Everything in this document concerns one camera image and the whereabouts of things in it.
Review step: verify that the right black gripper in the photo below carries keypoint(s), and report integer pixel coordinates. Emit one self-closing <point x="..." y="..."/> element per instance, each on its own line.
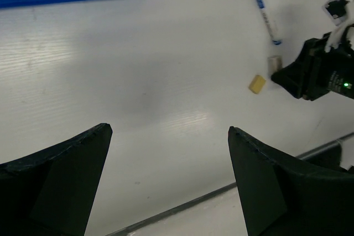
<point x="315" y="73"/>

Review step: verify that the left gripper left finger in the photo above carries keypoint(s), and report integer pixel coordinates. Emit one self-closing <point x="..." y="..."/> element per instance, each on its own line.
<point x="51" y="192"/>

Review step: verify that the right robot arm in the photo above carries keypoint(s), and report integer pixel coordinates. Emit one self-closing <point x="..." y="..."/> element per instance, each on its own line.
<point x="341" y="13"/>

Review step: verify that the blue white marker pen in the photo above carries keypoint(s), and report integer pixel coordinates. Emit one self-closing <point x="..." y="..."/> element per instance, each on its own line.
<point x="269" y="22"/>

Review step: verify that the grey eraser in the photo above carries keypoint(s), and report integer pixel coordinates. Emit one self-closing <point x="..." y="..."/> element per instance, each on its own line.
<point x="275" y="63"/>

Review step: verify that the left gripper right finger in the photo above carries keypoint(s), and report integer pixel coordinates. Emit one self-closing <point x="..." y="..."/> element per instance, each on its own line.
<point x="285" y="195"/>

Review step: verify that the yellow eraser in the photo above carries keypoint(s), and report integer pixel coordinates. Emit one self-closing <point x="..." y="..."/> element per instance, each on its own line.
<point x="257" y="84"/>

